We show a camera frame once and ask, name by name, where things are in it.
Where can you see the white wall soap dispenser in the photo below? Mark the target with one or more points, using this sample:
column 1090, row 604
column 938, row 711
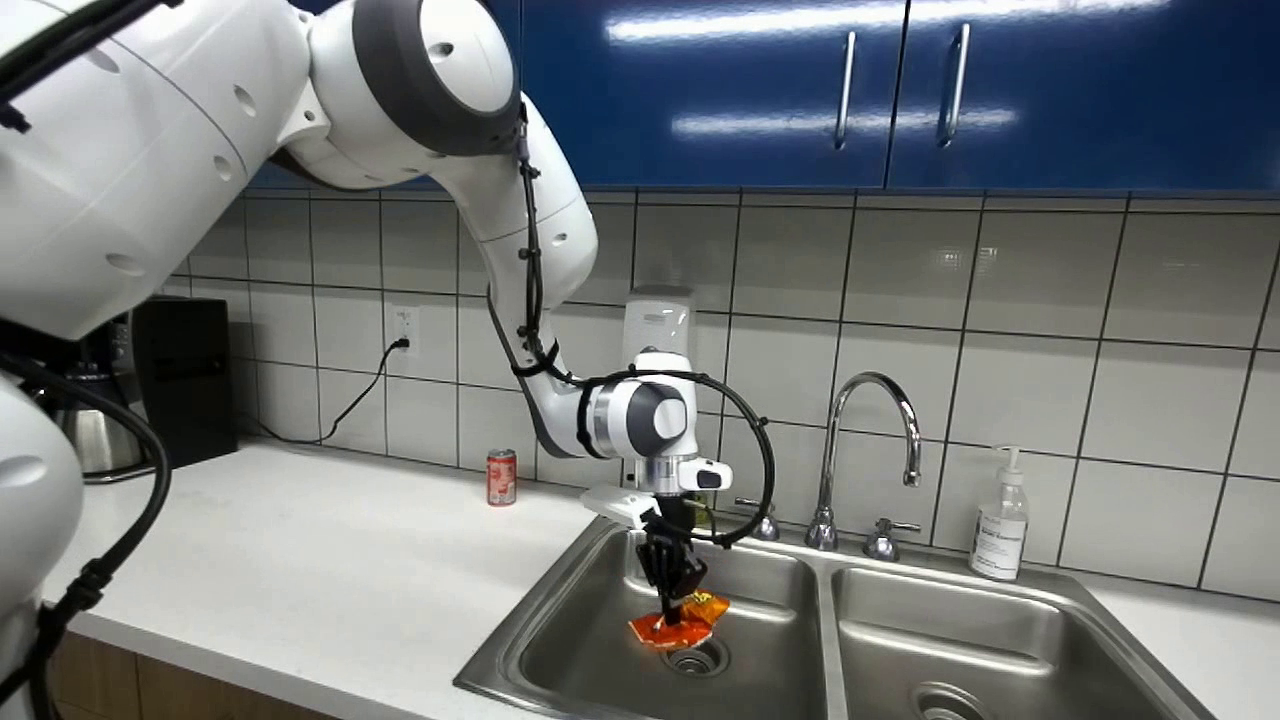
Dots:
column 656, row 326

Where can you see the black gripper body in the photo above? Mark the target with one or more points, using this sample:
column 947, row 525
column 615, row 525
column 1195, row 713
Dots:
column 668, row 521

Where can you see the chrome gooseneck faucet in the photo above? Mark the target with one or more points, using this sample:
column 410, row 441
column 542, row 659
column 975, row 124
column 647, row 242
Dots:
column 829, row 441

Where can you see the red soda can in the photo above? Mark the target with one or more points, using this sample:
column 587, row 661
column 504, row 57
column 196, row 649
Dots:
column 503, row 479

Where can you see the silver and black kettle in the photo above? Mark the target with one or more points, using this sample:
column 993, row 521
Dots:
column 101, row 441

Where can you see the stainless steel double sink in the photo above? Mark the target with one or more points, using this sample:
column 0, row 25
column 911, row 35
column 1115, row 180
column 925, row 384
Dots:
column 587, row 655

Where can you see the white wrist camera block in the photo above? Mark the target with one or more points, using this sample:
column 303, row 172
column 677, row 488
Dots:
column 700, row 479

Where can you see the orange snack packet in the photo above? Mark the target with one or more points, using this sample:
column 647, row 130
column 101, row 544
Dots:
column 664, row 633

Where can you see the wooden base cabinet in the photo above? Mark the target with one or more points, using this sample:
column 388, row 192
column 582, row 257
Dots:
column 161, row 687

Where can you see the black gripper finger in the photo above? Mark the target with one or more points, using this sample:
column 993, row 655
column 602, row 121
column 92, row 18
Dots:
column 656, row 568
column 691, row 578

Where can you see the white wall power outlet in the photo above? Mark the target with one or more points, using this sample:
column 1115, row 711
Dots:
column 401, row 326

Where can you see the clear soap pump bottle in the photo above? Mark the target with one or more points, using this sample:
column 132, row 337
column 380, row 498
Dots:
column 1002, row 532

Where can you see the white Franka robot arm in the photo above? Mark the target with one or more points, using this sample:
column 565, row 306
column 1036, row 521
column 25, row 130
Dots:
column 132, row 161

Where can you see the blue cabinet door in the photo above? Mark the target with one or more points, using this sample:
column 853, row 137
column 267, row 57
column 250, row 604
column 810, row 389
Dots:
column 1133, row 93
column 692, row 93

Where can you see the black box appliance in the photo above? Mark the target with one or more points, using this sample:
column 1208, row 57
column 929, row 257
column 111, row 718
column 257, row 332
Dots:
column 184, row 384

